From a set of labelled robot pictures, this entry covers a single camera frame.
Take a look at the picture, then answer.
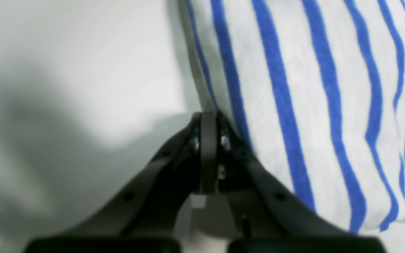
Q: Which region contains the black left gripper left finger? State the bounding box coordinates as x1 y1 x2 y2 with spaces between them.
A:
26 112 218 253

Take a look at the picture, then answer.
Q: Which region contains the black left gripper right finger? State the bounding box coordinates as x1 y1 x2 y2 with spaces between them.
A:
217 113 386 253

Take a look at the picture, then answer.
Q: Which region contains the blue white striped T-shirt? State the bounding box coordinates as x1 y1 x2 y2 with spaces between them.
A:
181 0 405 233

